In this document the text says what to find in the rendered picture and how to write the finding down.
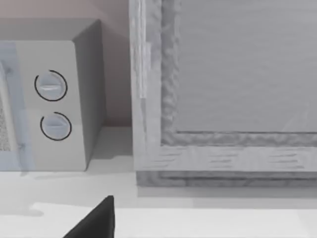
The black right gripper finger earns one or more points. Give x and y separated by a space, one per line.
101 220

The large pale microwave knob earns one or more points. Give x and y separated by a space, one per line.
51 85

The pale blue microwave door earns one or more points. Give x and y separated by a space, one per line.
12 106

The pale microwave oven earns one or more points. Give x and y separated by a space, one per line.
54 104

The small pale microwave knob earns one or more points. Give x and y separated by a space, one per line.
56 126

